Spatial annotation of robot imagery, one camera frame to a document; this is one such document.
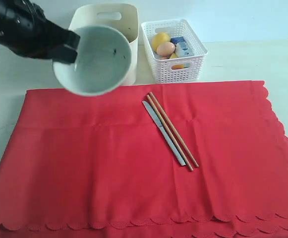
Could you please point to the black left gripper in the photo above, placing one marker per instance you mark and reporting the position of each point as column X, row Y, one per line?
column 42, row 39

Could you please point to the white ceramic bowl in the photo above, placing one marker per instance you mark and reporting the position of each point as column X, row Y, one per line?
column 102, row 64

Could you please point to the yellow lemon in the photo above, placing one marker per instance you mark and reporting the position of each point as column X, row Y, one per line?
column 158, row 39

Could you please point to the wooden chopstick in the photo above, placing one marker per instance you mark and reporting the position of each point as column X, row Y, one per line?
column 177, row 139
column 167, row 130

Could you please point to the orange fried chicken nugget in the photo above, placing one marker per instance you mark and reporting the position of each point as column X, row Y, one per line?
column 164, row 58

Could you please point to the brown egg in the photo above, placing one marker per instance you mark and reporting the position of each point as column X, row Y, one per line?
column 165, row 49

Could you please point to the silver table knife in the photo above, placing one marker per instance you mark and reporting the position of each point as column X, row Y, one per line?
column 159, row 125

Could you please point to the blue white milk carton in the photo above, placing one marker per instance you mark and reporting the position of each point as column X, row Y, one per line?
column 182, row 48

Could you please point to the red scalloped table cloth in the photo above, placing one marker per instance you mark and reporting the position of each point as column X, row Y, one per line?
column 98, row 167

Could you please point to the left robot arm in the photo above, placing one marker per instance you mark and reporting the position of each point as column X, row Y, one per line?
column 10, row 9

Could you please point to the cream plastic storage bin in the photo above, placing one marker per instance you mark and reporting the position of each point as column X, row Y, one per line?
column 120, row 16

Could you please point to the white perforated plastic basket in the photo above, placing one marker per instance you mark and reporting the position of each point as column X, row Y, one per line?
column 178, row 69

